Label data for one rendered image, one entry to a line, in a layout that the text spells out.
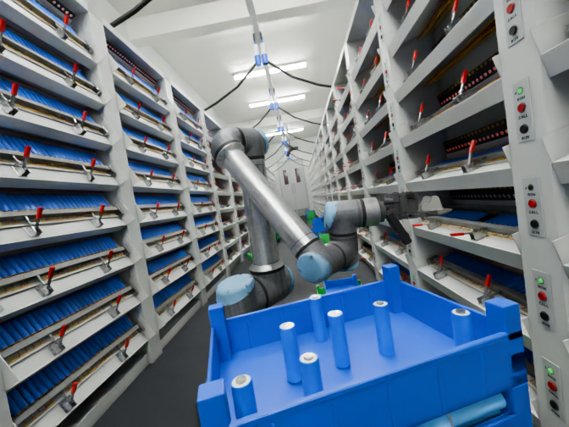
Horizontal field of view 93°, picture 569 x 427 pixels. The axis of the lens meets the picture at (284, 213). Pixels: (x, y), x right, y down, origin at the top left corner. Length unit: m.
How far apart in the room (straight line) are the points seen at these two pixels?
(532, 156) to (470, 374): 0.52
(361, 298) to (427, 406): 0.20
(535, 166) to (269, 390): 0.64
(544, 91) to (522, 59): 0.09
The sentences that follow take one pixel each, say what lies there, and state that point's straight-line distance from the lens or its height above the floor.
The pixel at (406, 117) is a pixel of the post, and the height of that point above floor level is 0.97.
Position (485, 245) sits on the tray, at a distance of 0.91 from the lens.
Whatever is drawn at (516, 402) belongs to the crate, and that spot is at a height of 0.46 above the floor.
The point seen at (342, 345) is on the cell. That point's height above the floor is 0.51.
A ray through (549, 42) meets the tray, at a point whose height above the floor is 0.90.
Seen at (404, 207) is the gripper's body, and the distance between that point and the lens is 0.89.
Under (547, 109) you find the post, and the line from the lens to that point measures 0.73.
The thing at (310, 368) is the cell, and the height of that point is 0.54.
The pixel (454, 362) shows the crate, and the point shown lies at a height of 0.52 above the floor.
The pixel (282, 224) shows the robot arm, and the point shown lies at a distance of 0.80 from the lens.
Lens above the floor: 0.69
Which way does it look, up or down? 3 degrees down
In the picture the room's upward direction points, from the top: 9 degrees counter-clockwise
